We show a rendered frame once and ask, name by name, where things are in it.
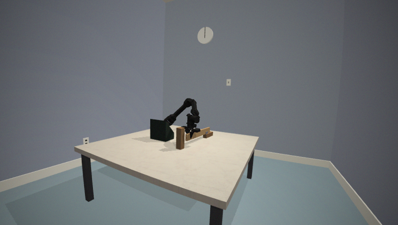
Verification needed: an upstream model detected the long wooden rail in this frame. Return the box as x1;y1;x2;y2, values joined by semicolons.
185;127;210;141

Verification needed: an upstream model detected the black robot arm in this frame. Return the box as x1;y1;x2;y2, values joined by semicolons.
164;98;200;126

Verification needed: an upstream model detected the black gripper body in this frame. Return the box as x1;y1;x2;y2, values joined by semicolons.
182;122;200;133

